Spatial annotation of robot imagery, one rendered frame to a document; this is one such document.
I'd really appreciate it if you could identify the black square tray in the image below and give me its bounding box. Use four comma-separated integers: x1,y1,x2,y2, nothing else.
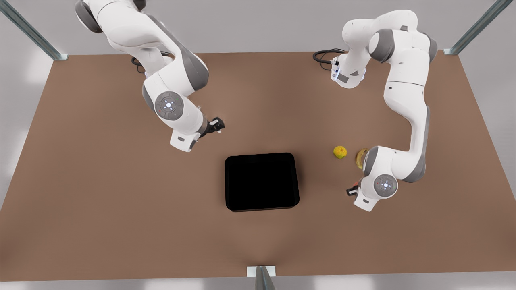
225,153,300,213

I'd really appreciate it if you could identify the black cable loop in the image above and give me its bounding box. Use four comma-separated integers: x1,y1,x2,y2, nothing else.
131,51,171,75
313,48,348,71

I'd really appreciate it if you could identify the silver frame post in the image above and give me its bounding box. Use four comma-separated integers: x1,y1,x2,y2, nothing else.
443,0,514,56
0,0,69,61
247,265,277,290

